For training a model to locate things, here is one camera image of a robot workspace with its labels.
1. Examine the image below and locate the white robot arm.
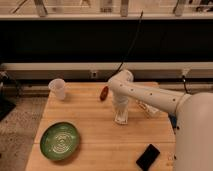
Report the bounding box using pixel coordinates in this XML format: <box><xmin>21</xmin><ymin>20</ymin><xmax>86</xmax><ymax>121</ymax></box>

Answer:
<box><xmin>108</xmin><ymin>70</ymin><xmax>213</xmax><ymax>171</ymax></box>

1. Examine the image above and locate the red brown oval object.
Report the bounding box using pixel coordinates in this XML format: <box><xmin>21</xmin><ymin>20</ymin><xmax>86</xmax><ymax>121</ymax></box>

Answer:
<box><xmin>100</xmin><ymin>86</ymin><xmax>109</xmax><ymax>101</ymax></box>

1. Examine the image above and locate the black smartphone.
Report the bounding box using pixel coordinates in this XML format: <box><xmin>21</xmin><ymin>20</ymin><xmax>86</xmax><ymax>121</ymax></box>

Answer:
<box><xmin>136</xmin><ymin>144</ymin><xmax>160</xmax><ymax>171</ymax></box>

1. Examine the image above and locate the green glass plate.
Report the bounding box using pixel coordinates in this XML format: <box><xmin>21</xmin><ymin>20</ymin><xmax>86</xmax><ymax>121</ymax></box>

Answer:
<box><xmin>40</xmin><ymin>122</ymin><xmax>80</xmax><ymax>161</ymax></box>

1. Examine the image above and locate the clear plastic cup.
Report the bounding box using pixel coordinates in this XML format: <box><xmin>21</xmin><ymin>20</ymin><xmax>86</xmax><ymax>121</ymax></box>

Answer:
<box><xmin>48</xmin><ymin>78</ymin><xmax>66</xmax><ymax>100</ymax></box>

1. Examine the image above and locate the black hanging cable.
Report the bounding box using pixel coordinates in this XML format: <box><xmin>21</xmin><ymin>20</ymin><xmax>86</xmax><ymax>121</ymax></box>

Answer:
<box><xmin>107</xmin><ymin>9</ymin><xmax>145</xmax><ymax>81</ymax></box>

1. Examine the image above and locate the black cable at right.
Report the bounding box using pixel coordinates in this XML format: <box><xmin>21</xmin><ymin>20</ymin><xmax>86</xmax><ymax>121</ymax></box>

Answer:
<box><xmin>181</xmin><ymin>75</ymin><xmax>191</xmax><ymax>96</ymax></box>

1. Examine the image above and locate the white wall rail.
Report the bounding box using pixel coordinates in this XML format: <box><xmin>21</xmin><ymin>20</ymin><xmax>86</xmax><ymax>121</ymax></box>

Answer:
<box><xmin>0</xmin><ymin>62</ymin><xmax>213</xmax><ymax>80</ymax></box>

